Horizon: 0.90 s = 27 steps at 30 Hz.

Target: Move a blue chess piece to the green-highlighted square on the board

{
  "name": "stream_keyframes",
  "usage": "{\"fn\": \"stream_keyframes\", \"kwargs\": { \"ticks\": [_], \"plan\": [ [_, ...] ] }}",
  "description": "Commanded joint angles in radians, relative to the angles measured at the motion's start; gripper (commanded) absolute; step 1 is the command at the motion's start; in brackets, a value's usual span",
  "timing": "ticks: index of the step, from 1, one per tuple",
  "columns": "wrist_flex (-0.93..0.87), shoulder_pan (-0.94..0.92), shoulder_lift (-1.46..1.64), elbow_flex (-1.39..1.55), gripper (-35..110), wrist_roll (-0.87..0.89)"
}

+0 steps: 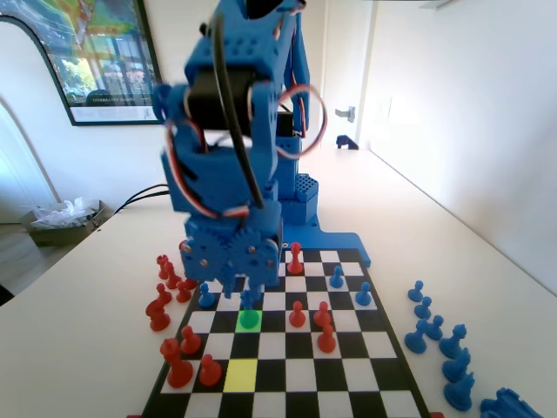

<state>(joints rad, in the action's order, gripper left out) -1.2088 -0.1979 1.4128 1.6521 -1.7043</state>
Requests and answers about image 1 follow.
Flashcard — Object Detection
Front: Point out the blue chess queen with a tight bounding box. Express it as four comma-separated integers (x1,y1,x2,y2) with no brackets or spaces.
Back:
237,289,262,330

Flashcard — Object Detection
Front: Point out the red chess bishop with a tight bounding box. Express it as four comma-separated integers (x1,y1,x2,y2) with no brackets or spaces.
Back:
164,260,182,289

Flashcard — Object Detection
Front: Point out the red plastic object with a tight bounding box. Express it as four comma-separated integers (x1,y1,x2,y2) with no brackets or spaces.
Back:
286,242,304,275

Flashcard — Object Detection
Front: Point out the red plastic toy piece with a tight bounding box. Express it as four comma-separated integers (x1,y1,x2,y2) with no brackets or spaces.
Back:
145,298,171,332

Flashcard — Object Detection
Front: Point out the red chess king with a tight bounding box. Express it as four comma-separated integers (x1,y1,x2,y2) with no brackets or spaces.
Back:
159,338,194,389

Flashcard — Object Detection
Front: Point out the blue crowned chess piece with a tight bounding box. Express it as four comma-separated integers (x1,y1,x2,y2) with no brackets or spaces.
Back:
438,323,469,360

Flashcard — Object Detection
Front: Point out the blue chess bishop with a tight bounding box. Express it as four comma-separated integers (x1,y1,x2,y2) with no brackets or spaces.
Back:
441,347,472,384

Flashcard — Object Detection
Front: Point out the blue chess knight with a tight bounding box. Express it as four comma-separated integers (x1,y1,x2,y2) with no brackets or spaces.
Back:
443,370,475,411

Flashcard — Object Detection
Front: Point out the black and white chessboard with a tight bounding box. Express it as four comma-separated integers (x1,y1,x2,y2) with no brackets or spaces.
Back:
141,248,432,418

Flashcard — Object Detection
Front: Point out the clear plastic wrap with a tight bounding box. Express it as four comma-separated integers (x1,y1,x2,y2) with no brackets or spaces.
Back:
30,196,100,230

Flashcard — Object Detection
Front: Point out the cardboard box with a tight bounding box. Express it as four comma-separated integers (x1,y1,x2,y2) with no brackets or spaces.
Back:
21,199,115,247

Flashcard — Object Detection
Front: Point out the black chair edge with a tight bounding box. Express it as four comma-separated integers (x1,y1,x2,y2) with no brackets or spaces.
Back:
0,273,22,307

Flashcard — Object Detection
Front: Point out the black framed poster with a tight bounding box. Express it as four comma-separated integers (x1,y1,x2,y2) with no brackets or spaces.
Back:
0,0,173,127

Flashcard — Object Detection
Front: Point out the blue plastic part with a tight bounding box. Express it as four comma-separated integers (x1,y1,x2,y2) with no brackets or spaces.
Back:
480,387,546,418

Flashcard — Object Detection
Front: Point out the red white black servo wire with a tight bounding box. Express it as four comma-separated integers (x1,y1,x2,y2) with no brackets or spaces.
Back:
276,84,327,160
164,117,252,221

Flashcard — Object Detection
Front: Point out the black power cable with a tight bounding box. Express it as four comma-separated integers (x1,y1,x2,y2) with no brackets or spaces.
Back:
130,191,171,208
113,185,171,215

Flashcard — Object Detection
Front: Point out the blue arm base plate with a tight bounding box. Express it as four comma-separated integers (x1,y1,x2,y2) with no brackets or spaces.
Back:
280,217,374,269

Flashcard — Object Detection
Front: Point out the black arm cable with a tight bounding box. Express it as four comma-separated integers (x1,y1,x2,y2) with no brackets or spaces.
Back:
211,12,265,209

